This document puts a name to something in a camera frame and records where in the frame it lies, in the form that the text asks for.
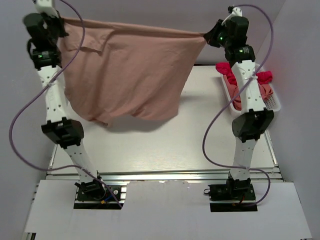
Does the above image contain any dusty pink t shirt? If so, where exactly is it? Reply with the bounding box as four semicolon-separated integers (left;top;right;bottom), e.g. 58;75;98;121
59;18;206;125

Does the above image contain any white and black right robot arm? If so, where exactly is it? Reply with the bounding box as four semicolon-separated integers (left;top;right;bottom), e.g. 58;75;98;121
204;16;274;201

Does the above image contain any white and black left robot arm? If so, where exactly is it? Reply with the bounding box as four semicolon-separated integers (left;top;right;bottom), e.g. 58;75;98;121
23;13;106;200

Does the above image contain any magenta t shirt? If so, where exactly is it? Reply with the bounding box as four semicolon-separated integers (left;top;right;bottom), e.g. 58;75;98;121
215;62;273;86

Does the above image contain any coral pink t shirt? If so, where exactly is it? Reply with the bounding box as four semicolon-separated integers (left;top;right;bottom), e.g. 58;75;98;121
227;84;273;111

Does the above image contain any white perforated plastic basket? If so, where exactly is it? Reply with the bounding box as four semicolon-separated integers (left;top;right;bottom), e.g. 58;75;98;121
220;70;281;118

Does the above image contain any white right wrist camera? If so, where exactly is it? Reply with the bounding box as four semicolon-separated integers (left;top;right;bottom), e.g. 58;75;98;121
221;6;243;26

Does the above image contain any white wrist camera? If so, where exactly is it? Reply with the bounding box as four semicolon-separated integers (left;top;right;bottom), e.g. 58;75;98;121
33;0;60;18
221;6;243;26

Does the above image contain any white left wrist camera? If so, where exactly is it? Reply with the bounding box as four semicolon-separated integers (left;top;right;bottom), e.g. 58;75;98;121
33;0;60;18

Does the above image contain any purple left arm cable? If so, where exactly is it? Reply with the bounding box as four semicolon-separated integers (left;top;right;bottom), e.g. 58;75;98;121
8;0;124;208

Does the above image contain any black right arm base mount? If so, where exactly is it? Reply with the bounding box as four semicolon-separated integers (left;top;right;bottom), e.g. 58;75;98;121
203;184;258;213

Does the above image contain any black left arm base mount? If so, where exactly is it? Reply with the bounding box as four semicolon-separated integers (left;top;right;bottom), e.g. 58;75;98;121
73;185;127;210

